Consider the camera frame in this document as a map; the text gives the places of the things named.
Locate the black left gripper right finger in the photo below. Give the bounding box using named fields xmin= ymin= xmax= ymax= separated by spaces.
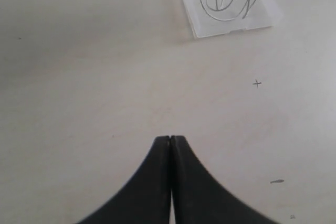
xmin=170 ymin=136 xmax=274 ymax=223

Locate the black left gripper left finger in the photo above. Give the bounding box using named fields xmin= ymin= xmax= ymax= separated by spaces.
xmin=79 ymin=136 xmax=171 ymax=224

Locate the clear plastic storage box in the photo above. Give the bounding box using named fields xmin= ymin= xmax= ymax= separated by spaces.
xmin=183 ymin=0 xmax=282 ymax=38

